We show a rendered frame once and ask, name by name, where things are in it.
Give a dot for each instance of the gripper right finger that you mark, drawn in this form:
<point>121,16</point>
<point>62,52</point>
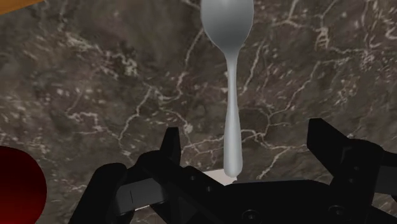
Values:
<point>350,161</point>

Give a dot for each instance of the orange flat object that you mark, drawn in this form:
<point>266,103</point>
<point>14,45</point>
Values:
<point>15,5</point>

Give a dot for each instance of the silver metal spoon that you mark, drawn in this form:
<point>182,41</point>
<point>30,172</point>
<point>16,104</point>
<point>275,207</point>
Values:
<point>228,28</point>

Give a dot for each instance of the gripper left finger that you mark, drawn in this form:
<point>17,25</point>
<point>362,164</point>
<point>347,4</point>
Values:
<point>161,173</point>

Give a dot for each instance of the dark red round object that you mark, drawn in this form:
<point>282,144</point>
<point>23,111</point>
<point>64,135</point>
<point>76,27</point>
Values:
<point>18,186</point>

